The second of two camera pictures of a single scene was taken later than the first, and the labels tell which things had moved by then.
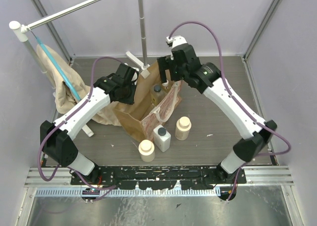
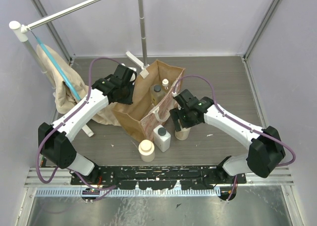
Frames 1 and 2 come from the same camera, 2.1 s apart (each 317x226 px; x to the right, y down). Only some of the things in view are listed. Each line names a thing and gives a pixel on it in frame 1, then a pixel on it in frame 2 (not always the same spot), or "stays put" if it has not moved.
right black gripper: x=165 y=63 to x=176 y=113
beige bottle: x=182 y=129 stays put
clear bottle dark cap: x=157 y=92 stays put
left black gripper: x=127 y=93 stays put
